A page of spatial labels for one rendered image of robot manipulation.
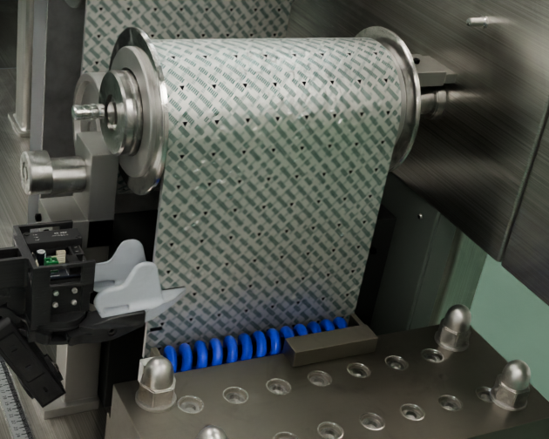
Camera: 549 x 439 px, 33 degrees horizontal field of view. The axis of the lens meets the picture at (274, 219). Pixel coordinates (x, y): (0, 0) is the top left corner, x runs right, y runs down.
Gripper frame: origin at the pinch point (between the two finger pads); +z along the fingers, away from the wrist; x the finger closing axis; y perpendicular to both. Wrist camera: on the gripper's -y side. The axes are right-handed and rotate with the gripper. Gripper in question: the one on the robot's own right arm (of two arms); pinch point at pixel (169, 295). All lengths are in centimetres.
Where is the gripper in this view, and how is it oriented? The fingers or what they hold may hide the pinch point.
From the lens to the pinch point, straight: 88.4
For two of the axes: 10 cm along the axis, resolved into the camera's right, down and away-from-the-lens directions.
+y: 1.5, -8.6, -4.8
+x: -4.4, -4.9, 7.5
